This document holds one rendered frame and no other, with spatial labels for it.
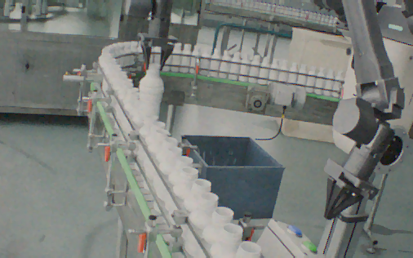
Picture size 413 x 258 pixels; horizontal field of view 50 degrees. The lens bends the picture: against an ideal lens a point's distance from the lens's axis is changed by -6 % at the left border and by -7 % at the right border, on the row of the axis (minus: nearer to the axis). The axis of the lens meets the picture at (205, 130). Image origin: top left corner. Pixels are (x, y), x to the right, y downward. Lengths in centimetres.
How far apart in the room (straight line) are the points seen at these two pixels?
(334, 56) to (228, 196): 376
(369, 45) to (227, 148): 119
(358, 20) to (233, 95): 199
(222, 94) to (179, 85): 26
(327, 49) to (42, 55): 298
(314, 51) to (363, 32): 434
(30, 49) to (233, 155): 274
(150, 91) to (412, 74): 74
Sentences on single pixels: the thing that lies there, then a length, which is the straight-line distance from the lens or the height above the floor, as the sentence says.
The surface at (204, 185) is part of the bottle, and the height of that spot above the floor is 115.
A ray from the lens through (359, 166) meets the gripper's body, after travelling 86.
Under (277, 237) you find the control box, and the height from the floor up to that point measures 111.
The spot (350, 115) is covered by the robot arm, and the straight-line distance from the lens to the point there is 81.
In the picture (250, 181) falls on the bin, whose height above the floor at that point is 89.
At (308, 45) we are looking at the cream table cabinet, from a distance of 519.
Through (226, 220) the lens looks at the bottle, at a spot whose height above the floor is 116.
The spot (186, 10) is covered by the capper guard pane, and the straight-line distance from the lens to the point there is 652.
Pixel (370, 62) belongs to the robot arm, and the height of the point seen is 147.
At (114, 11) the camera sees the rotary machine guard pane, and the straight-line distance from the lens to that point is 437.
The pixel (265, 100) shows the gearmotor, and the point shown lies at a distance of 273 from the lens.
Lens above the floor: 156
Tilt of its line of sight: 18 degrees down
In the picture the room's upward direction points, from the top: 10 degrees clockwise
